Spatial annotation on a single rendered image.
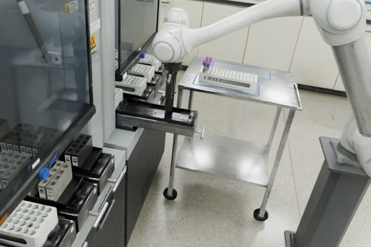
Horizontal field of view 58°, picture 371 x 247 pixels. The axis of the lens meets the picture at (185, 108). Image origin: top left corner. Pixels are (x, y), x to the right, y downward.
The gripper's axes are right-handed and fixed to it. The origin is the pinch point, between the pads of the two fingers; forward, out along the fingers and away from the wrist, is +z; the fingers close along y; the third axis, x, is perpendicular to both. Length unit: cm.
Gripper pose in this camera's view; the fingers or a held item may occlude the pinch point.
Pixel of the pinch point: (169, 102)
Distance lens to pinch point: 148.2
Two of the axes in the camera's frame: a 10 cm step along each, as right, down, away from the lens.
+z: -1.0, 8.6, 5.0
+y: -1.8, 4.8, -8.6
